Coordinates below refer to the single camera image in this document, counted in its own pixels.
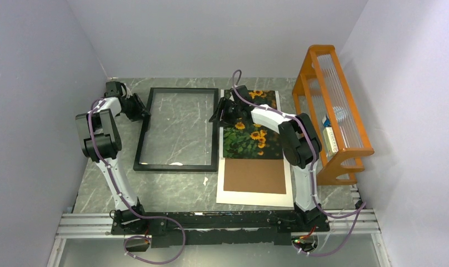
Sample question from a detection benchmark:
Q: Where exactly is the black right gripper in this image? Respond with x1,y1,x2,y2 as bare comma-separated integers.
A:
209,97,241,128

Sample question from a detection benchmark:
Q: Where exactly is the sunflower photo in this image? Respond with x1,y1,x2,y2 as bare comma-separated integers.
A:
219,90,285,160

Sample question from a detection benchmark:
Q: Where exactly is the clear acrylic sheet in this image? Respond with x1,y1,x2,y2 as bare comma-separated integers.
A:
143,90,216,166

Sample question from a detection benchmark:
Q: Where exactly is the white mat backing board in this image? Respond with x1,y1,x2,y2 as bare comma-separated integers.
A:
216,158,293,208

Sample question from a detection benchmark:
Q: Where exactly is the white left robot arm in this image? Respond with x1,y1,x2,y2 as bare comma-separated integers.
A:
75,81,151,234

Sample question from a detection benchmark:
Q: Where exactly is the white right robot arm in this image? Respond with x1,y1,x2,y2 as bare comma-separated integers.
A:
209,86,323,231

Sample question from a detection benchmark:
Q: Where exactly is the orange wooden shelf rack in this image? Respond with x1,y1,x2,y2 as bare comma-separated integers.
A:
292,44,375,186

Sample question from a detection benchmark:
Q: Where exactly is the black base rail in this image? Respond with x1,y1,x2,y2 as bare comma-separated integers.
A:
111,210,330,248

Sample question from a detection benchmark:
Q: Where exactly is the aluminium table rail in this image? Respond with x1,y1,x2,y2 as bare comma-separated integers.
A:
48,209,391,266

